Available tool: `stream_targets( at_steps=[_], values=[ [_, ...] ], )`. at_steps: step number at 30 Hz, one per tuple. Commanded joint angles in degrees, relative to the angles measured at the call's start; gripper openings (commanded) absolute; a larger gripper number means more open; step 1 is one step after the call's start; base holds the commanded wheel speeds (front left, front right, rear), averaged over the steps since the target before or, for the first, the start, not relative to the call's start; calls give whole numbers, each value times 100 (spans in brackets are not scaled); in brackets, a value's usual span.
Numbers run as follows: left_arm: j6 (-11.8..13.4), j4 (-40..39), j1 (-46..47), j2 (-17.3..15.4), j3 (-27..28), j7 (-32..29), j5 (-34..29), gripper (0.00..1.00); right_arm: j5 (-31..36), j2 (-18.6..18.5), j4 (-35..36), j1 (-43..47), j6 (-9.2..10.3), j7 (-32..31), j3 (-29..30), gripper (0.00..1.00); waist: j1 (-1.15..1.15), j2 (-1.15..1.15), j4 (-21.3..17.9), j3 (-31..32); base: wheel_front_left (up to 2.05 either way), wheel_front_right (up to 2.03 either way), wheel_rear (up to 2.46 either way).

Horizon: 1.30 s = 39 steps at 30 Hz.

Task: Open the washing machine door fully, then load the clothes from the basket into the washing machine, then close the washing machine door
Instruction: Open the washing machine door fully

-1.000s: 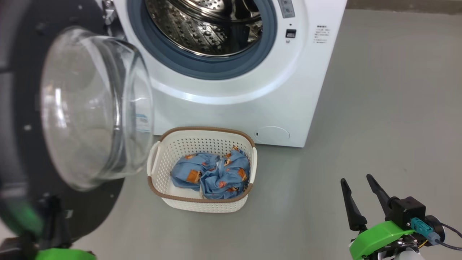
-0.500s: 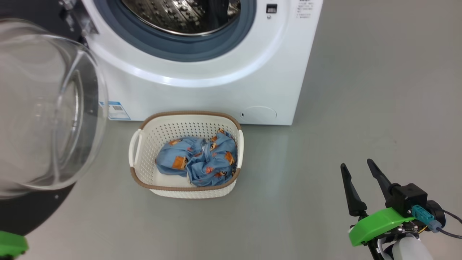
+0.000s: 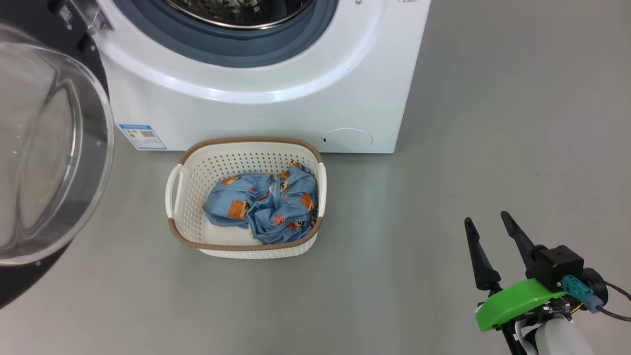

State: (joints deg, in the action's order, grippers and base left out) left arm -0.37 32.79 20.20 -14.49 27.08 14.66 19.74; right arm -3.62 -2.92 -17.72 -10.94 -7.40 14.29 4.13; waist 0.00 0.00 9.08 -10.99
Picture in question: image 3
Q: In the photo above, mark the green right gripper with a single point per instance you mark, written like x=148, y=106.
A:
x=512, y=301

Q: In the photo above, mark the washing machine glass door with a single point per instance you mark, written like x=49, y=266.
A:
x=49, y=148

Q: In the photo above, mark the white front-load washing machine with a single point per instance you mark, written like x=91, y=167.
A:
x=296, y=98

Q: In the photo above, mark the cream perforated plastic laundry basket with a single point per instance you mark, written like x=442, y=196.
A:
x=197, y=197

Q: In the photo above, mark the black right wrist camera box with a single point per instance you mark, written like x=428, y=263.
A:
x=557, y=264

